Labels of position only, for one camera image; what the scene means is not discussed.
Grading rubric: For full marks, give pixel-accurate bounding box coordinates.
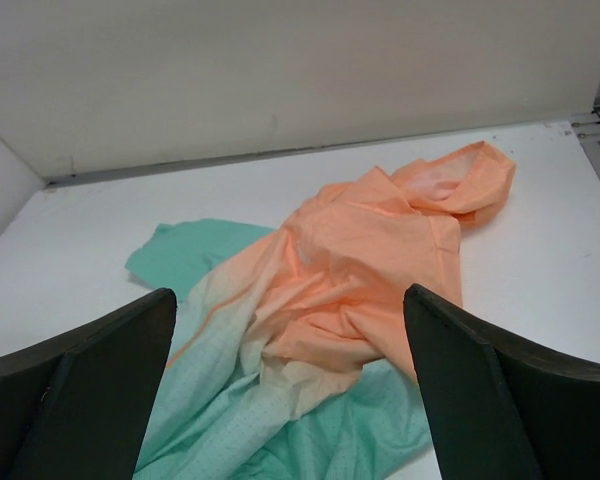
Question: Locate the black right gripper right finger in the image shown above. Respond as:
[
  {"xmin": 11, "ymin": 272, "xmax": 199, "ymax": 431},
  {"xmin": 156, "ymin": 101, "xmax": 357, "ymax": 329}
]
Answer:
[{"xmin": 403, "ymin": 284, "xmax": 600, "ymax": 479}]

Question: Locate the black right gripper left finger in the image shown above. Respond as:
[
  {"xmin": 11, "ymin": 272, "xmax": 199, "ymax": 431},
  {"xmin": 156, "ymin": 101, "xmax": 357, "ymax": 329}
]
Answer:
[{"xmin": 0, "ymin": 288, "xmax": 177, "ymax": 479}]

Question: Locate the orange and teal gradient jacket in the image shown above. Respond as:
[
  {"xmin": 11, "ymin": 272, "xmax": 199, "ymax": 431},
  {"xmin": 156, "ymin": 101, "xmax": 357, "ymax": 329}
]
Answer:
[{"xmin": 126, "ymin": 142, "xmax": 515, "ymax": 479}]

